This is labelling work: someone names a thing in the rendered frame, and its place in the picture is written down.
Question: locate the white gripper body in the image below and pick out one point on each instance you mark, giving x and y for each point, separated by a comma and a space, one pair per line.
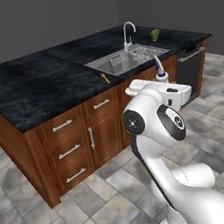
140, 86

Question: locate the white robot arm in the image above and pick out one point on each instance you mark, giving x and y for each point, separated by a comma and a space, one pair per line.
153, 125

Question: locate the wooden sink cabinet door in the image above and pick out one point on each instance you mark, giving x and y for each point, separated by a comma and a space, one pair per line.
121, 102
173, 68

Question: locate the steel sink basin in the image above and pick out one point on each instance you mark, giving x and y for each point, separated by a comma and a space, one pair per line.
123, 61

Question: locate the narrow wooden cabinet door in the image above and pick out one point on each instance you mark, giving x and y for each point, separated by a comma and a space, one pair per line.
107, 138

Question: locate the white blue pointed bottle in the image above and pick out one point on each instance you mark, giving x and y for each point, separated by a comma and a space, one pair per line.
162, 76

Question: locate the small golden utensil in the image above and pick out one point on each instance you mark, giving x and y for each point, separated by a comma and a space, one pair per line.
105, 78

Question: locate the black dishwasher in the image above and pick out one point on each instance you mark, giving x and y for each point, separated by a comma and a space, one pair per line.
187, 73

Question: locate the silver curved tap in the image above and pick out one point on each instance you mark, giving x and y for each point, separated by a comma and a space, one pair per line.
126, 38

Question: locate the green bell pepper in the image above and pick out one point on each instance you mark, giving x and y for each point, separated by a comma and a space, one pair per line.
154, 35

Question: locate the narrow wooden drawer front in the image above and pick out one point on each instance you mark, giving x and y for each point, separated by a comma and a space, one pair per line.
90, 113

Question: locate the wide wooden drawer front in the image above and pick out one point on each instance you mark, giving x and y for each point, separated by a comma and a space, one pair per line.
63, 184
45, 125
53, 149

